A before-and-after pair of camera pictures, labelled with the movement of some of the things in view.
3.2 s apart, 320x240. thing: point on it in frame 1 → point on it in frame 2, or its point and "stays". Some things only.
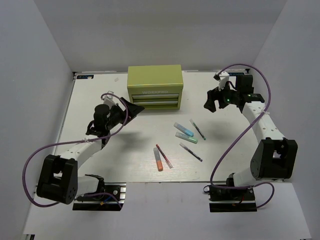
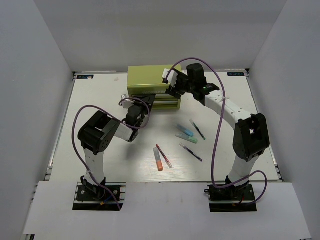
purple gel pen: [191, 152] stays
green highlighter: [186, 137] stays
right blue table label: [236, 73] stays
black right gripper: [214, 95] → [175, 90]
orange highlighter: [158, 159] stays
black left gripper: [133, 110] → [147, 101]
